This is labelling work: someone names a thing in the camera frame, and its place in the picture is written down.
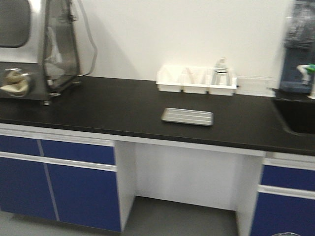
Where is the silver metal tray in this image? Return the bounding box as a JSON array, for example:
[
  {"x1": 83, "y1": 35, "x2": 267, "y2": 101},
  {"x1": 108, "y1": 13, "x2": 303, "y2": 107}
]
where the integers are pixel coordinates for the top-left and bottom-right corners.
[{"x1": 161, "y1": 108, "x2": 214, "y2": 126}]

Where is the blue white bench cabinet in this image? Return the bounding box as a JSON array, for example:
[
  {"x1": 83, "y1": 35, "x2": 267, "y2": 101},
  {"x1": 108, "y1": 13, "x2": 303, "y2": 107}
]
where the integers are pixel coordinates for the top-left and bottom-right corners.
[{"x1": 0, "y1": 124, "x2": 136, "y2": 232}]

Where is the white left organizer bin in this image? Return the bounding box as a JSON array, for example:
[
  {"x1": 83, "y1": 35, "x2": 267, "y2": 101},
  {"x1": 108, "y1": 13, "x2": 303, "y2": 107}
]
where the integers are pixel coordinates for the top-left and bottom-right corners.
[{"x1": 156, "y1": 65, "x2": 184, "y2": 92}]

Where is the white organizer bin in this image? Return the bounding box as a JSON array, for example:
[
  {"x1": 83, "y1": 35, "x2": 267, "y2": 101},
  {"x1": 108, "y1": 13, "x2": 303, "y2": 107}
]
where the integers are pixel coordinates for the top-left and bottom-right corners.
[
  {"x1": 183, "y1": 67, "x2": 210, "y2": 94},
  {"x1": 156, "y1": 65, "x2": 184, "y2": 92},
  {"x1": 209, "y1": 69, "x2": 237, "y2": 96}
]

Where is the white middle organizer bin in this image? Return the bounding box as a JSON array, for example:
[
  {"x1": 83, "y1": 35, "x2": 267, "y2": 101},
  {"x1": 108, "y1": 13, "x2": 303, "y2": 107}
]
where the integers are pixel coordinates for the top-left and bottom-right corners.
[{"x1": 183, "y1": 67, "x2": 210, "y2": 94}]

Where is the white right organizer bin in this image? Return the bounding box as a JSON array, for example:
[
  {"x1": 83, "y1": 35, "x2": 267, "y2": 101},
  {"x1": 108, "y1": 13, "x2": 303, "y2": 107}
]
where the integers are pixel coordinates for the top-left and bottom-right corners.
[{"x1": 209, "y1": 69, "x2": 237, "y2": 96}]

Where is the clear conical flask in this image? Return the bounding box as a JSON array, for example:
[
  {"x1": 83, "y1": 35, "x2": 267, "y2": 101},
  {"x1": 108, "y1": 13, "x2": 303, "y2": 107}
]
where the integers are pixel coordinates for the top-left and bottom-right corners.
[{"x1": 211, "y1": 58, "x2": 231, "y2": 86}]

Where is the clear plastic box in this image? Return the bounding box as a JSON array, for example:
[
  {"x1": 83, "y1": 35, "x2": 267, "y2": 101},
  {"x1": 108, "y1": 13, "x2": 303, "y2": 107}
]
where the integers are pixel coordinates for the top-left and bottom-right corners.
[{"x1": 236, "y1": 75, "x2": 275, "y2": 97}]

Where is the transparent airlock chamber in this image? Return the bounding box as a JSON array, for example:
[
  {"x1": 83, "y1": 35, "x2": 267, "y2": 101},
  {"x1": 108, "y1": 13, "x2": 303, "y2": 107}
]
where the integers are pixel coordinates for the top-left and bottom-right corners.
[{"x1": 43, "y1": 0, "x2": 98, "y2": 97}]

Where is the blue white right cabinet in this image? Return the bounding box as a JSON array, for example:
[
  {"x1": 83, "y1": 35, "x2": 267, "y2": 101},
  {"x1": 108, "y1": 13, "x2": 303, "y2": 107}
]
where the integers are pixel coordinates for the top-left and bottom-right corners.
[{"x1": 236, "y1": 152, "x2": 315, "y2": 236}]

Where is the black lab sink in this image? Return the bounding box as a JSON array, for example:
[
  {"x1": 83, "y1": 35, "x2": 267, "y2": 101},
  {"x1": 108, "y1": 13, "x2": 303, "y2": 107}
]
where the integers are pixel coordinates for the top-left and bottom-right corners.
[{"x1": 272, "y1": 98, "x2": 315, "y2": 136}]

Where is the beige rubber glove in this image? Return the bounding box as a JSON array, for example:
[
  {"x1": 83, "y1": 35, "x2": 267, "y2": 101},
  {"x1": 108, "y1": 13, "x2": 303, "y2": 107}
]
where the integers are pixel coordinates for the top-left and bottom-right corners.
[{"x1": 0, "y1": 68, "x2": 31, "y2": 96}]

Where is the blue water dispenser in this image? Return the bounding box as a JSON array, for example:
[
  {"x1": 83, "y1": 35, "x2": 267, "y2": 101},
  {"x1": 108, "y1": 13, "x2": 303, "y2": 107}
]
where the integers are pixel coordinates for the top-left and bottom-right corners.
[{"x1": 279, "y1": 0, "x2": 315, "y2": 94}]

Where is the white green faucet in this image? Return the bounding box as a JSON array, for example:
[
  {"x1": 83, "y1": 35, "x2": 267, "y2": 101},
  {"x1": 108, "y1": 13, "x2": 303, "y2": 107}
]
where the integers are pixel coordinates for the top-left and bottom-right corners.
[{"x1": 296, "y1": 63, "x2": 315, "y2": 99}]

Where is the stainless steel glove box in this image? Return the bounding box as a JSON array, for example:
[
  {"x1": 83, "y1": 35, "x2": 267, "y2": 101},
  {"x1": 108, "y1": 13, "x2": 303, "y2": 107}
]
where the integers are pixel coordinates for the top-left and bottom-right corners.
[{"x1": 0, "y1": 0, "x2": 50, "y2": 101}]

